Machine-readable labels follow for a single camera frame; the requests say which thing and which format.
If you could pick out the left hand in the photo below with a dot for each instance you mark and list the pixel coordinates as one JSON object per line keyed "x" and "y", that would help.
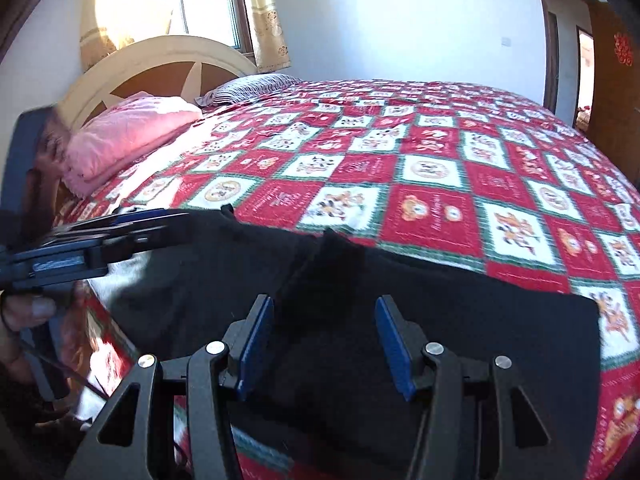
{"x": 18, "y": 313}

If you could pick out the striped grey pillow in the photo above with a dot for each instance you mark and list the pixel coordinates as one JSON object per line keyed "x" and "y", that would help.
{"x": 245, "y": 89}

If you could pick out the cream wooden headboard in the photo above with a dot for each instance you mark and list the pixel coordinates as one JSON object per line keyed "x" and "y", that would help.
{"x": 185, "y": 66}

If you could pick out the brown wooden door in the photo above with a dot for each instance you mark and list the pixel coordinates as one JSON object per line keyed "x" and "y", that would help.
{"x": 614, "y": 120}

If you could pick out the red patchwork cartoon bedspread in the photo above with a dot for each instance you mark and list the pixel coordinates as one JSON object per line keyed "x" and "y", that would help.
{"x": 459, "y": 174}

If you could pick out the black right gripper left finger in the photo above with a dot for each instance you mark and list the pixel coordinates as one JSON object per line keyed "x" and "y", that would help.
{"x": 133, "y": 435}

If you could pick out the window with dark frame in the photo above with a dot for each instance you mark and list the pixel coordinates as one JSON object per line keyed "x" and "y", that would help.
{"x": 110, "y": 25}

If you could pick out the beige patterned curtain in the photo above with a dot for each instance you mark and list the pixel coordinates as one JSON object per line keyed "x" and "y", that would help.
{"x": 270, "y": 48}

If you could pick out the red door decoration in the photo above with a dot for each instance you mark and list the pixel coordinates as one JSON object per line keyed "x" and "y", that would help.
{"x": 623, "y": 49}

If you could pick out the black pants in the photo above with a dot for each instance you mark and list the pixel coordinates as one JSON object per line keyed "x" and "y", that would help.
{"x": 363, "y": 347}

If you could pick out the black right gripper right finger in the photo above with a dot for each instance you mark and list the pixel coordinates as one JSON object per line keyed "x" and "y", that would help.
{"x": 479, "y": 420}

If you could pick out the pink pillow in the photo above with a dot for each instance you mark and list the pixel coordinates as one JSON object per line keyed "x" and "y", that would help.
{"x": 123, "y": 133}

